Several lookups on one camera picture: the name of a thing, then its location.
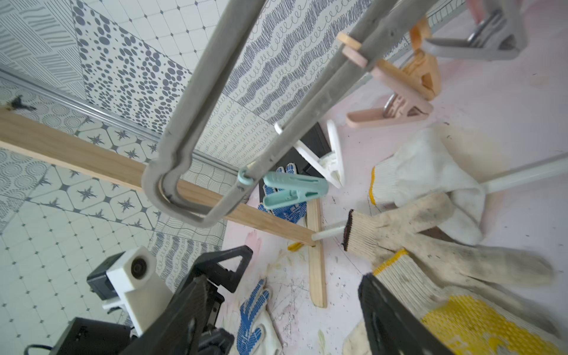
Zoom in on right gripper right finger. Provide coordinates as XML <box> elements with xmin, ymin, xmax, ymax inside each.
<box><xmin>358</xmin><ymin>273</ymin><xmax>451</xmax><ymax>354</ymax></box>

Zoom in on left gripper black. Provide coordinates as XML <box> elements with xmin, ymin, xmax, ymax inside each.
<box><xmin>177</xmin><ymin>246</ymin><xmax>253</xmax><ymax>354</ymax></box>

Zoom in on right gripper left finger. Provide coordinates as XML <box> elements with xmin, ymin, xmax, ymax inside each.
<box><xmin>122</xmin><ymin>276</ymin><xmax>207</xmax><ymax>354</ymax></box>

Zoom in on teal clothes peg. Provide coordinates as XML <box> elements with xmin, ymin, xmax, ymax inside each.
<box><xmin>263</xmin><ymin>171</ymin><xmax>328</xmax><ymax>210</ymax></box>

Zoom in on grey clip hanger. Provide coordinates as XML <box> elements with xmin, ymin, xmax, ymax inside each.
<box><xmin>141</xmin><ymin>1</ymin><xmax>433</xmax><ymax>228</ymax></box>

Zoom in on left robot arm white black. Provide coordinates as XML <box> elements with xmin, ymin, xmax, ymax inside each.
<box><xmin>24</xmin><ymin>246</ymin><xmax>253</xmax><ymax>354</ymax></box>

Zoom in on beige dirty knit gloves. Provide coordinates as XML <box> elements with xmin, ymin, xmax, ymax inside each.
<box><xmin>343</xmin><ymin>193</ymin><xmax>567</xmax><ymax>354</ymax></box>

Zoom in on blue dotted glove near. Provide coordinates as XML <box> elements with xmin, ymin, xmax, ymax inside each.
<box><xmin>223</xmin><ymin>278</ymin><xmax>283</xmax><ymax>355</ymax></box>

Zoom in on blue dotted glove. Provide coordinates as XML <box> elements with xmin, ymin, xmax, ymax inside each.
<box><xmin>223</xmin><ymin>278</ymin><xmax>283</xmax><ymax>355</ymax></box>
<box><xmin>257</xmin><ymin>162</ymin><xmax>307</xmax><ymax>223</ymax></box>

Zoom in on blue dotted glove far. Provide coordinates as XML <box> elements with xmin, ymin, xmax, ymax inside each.
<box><xmin>257</xmin><ymin>162</ymin><xmax>307</xmax><ymax>223</ymax></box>

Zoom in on white glove yellow cuff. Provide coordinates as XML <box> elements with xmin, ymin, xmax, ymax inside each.
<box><xmin>368</xmin><ymin>128</ymin><xmax>488</xmax><ymax>246</ymax></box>

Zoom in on white clothes peg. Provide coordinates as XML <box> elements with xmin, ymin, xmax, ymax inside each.
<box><xmin>274</xmin><ymin>120</ymin><xmax>346</xmax><ymax>189</ymax></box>

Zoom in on black flat pad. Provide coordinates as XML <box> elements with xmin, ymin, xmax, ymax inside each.
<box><xmin>263</xmin><ymin>121</ymin><xmax>345</xmax><ymax>209</ymax></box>

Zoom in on pink clothes peg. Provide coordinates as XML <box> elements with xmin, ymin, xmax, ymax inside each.
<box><xmin>346</xmin><ymin>66</ymin><xmax>433</xmax><ymax>128</ymax></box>

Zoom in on orange clothes peg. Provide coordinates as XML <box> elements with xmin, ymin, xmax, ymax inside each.
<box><xmin>336</xmin><ymin>17</ymin><xmax>443</xmax><ymax>102</ymax></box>

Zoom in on grey clothes peg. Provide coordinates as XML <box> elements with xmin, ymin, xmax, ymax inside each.
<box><xmin>421</xmin><ymin>0</ymin><xmax>528</xmax><ymax>61</ymax></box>

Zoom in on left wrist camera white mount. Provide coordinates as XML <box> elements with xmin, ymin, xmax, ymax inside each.
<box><xmin>87</xmin><ymin>246</ymin><xmax>173</xmax><ymax>336</ymax></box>

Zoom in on wooden drying rack frame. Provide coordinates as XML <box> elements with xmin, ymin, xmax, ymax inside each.
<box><xmin>0</xmin><ymin>108</ymin><xmax>568</xmax><ymax>309</ymax></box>

